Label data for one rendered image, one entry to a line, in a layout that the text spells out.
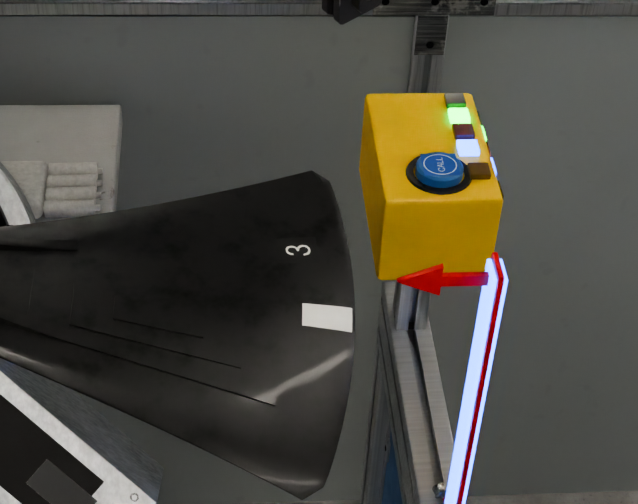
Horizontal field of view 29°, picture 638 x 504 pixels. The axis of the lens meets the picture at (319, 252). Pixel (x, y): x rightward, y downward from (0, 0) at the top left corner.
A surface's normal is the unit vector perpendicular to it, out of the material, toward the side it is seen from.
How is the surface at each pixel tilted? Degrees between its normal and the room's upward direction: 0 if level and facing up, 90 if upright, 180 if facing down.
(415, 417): 0
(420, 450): 0
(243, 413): 25
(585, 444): 90
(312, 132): 90
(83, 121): 0
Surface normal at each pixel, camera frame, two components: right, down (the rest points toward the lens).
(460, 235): 0.07, 0.66
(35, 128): 0.04, -0.76
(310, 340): 0.21, -0.49
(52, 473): 0.08, 0.01
